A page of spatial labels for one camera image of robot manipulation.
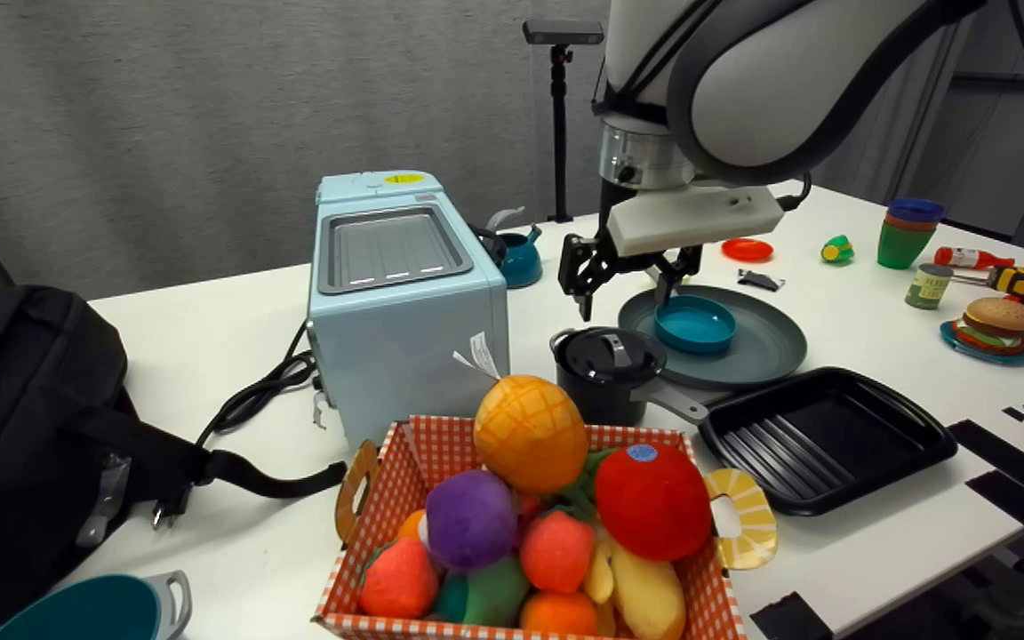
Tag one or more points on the yellow pineapple slice toy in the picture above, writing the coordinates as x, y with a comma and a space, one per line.
754, 530

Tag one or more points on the light blue toaster oven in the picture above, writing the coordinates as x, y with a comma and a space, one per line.
399, 293

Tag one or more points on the dark teal round plate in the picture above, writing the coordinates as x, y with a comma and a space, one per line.
765, 345

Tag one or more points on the toy hamburger on plate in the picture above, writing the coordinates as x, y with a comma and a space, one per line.
990, 331

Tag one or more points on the stacked green blue cups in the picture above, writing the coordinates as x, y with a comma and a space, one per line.
909, 226

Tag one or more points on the small green tin can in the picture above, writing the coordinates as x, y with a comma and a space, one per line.
928, 285

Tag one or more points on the purple plush fruit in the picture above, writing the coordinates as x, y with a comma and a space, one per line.
471, 521

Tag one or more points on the teal kettle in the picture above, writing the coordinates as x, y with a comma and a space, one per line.
512, 250

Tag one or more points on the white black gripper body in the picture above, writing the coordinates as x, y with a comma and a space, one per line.
698, 213

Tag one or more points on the black camera tripod stand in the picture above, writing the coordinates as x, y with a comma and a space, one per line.
559, 40

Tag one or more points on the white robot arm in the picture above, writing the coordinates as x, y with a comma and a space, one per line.
706, 104

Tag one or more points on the green yellow toy fruit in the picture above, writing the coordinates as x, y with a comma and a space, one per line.
836, 250

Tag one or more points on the teal pot with handle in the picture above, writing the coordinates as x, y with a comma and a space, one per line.
107, 609

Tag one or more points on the black pot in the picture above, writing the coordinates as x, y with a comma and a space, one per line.
624, 402

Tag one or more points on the small blue pan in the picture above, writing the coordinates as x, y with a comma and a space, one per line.
696, 323

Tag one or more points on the red checkered fruit basket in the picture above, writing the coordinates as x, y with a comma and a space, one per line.
392, 476

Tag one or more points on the black backpack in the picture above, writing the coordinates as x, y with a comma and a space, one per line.
75, 461

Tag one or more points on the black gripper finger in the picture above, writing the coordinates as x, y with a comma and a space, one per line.
669, 271
582, 271

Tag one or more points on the black grill tray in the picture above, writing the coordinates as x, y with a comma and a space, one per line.
823, 437

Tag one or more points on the orange plush pineapple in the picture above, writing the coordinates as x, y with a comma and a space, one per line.
530, 435

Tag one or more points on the red round lid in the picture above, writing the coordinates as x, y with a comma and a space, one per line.
749, 250

